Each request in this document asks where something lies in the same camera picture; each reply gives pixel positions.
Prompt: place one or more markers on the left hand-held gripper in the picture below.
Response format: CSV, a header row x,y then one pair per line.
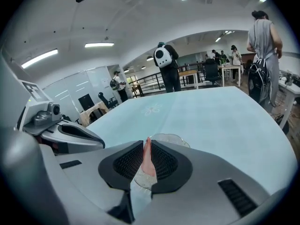
x,y
14,97

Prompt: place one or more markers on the light blue flowered tablecloth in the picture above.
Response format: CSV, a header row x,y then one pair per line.
x,y
211,125

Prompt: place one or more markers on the white backpack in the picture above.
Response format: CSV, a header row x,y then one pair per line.
x,y
162,57

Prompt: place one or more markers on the round pendant lamp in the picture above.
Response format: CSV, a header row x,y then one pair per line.
x,y
150,58

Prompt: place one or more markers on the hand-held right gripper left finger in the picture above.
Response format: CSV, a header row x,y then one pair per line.
x,y
93,184

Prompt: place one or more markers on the black metal railing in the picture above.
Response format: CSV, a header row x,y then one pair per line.
x,y
150,81

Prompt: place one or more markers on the white table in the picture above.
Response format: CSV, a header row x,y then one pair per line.
x,y
230,67

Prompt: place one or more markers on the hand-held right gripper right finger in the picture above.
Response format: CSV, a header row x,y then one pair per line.
x,y
206,191

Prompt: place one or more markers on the black office chair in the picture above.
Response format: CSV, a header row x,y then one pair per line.
x,y
212,72
106,101

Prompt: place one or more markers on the black monitor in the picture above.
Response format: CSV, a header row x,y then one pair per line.
x,y
86,102

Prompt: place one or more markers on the frosted glass partition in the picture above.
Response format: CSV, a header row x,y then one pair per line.
x,y
70,88

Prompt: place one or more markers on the grey green backpack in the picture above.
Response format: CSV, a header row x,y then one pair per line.
x,y
114,83

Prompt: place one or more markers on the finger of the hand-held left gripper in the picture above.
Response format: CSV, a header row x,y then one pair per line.
x,y
79,145

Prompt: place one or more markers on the black backpack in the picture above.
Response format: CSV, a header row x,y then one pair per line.
x,y
259,81

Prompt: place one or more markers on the grey gripper camera box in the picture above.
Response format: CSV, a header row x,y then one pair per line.
x,y
47,115

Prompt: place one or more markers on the wooden top table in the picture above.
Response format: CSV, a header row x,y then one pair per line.
x,y
188,73

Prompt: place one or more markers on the white desk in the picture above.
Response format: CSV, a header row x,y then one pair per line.
x,y
289,90

